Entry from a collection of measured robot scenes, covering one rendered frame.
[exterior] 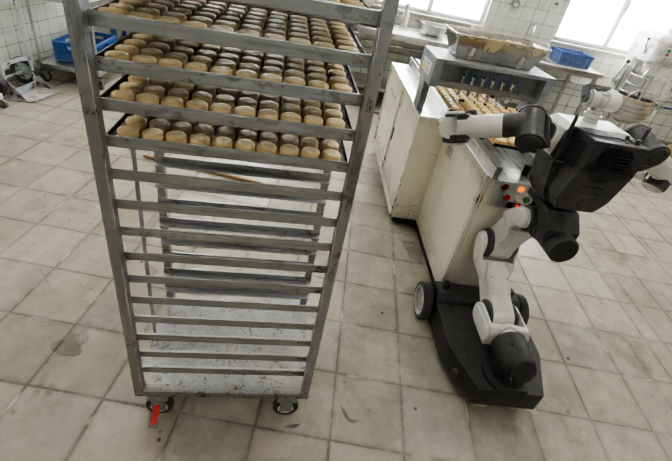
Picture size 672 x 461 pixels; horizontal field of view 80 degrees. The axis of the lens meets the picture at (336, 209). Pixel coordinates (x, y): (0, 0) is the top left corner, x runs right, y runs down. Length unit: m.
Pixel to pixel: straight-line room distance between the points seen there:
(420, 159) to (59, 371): 2.16
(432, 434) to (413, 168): 1.54
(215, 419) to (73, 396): 0.55
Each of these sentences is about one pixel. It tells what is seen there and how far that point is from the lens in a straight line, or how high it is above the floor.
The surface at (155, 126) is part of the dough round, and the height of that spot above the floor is 1.15.
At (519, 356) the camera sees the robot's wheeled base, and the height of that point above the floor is 0.35.
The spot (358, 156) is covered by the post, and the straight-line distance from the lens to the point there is 1.01.
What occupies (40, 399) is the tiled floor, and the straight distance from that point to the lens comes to 2.03.
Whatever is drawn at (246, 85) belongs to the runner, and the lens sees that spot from 0.97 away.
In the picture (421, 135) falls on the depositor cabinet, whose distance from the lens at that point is 2.60.
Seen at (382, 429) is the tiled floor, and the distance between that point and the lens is 1.90.
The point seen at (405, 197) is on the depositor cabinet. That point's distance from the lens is 2.80.
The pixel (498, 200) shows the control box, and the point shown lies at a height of 0.74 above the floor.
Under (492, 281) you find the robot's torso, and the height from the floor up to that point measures 0.41.
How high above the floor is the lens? 1.62
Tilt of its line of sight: 33 degrees down
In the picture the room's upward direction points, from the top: 12 degrees clockwise
